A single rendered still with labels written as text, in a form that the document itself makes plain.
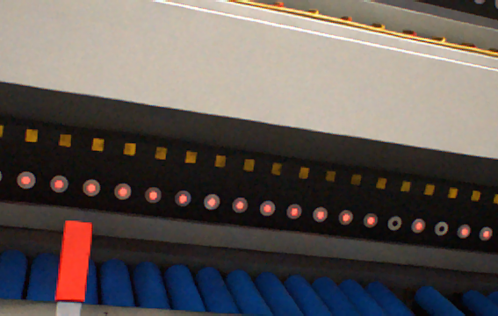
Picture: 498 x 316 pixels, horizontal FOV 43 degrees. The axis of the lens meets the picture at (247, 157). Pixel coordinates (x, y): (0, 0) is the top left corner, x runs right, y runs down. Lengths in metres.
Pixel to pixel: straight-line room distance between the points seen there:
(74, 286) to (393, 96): 0.17
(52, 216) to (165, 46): 0.19
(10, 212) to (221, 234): 0.14
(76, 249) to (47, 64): 0.08
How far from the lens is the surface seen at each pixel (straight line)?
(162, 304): 0.36
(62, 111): 0.47
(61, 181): 0.43
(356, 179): 0.47
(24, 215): 0.43
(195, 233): 0.44
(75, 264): 0.29
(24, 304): 0.34
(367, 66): 0.31
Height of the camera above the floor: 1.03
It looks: 6 degrees up
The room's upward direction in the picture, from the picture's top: 6 degrees clockwise
